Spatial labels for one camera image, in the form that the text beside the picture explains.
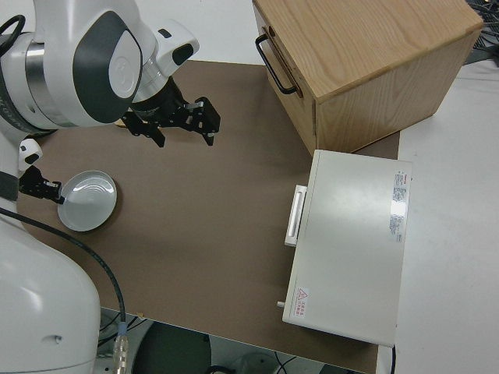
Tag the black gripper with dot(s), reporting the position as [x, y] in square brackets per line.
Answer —
[34, 182]
[163, 107]

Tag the gray ceramic plate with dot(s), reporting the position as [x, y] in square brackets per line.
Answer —
[87, 200]

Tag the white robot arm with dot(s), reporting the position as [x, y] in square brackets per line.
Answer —
[58, 66]
[28, 147]

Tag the wooden mug stand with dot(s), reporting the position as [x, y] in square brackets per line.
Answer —
[120, 123]

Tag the brown table mat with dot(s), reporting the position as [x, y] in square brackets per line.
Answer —
[202, 202]

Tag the wooden drawer box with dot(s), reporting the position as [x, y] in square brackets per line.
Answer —
[370, 50]

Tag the white toaster oven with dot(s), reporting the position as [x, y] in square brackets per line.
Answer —
[351, 241]

